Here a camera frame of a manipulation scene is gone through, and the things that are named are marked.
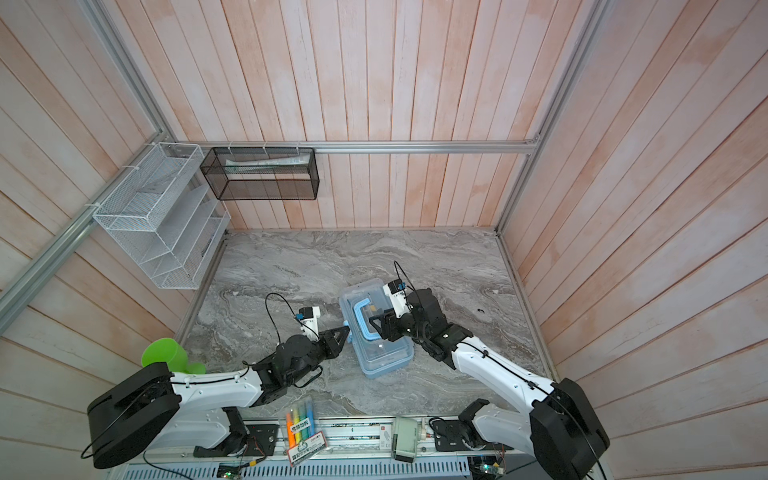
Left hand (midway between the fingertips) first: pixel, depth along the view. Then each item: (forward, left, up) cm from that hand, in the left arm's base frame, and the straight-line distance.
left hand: (349, 335), depth 81 cm
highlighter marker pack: (-23, +11, -9) cm, 27 cm away
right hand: (+4, -8, +3) cm, 9 cm away
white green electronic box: (-24, -14, -4) cm, 28 cm away
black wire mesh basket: (+55, +34, +15) cm, 66 cm away
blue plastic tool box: (+10, -3, +1) cm, 11 cm away
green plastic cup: (-7, +44, +5) cm, 45 cm away
